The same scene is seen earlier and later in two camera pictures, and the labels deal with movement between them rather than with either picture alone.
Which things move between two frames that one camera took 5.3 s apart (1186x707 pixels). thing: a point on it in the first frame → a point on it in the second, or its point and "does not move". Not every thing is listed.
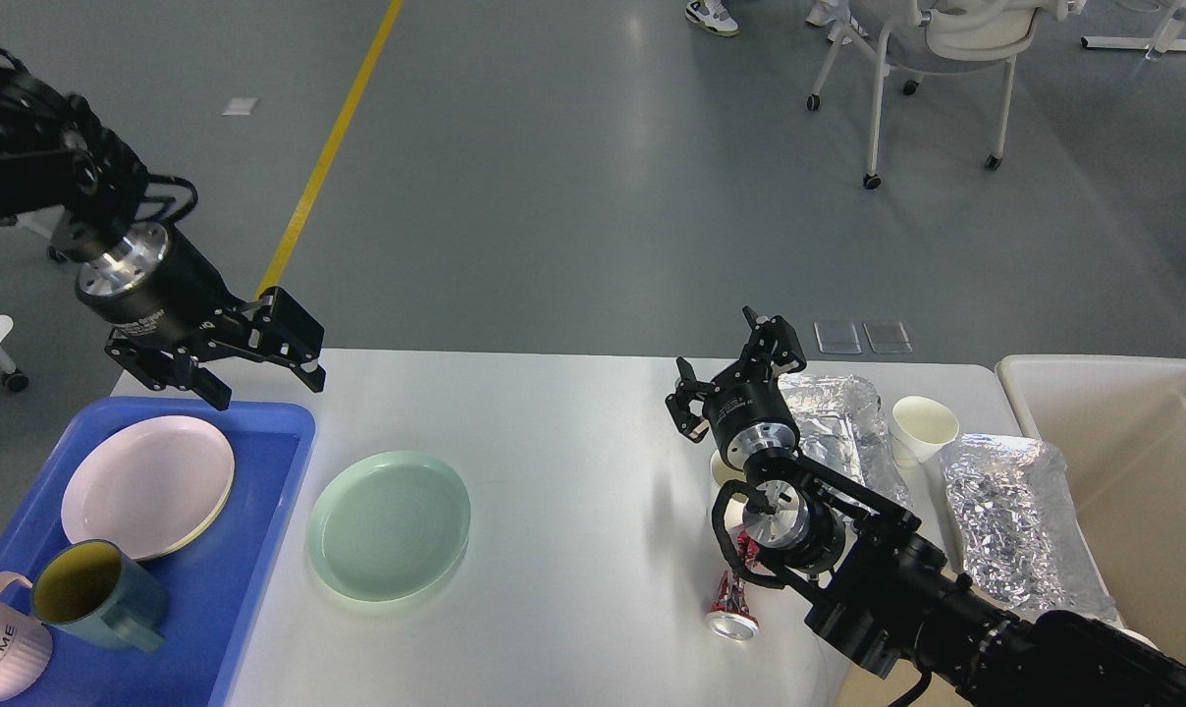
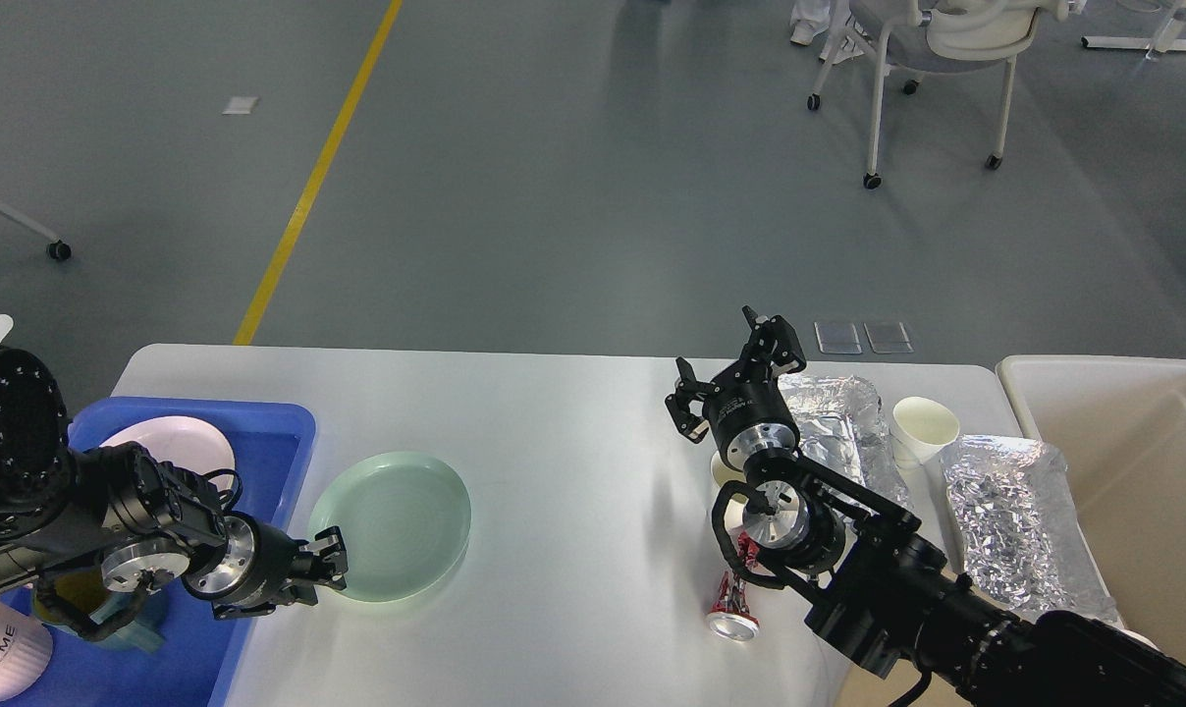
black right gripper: (744, 415) does not move
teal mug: (88, 588) does not move
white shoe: (822, 12) → (853, 38)
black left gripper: (148, 282) → (257, 561)
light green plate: (389, 526) does not move
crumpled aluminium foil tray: (1016, 532) does not move
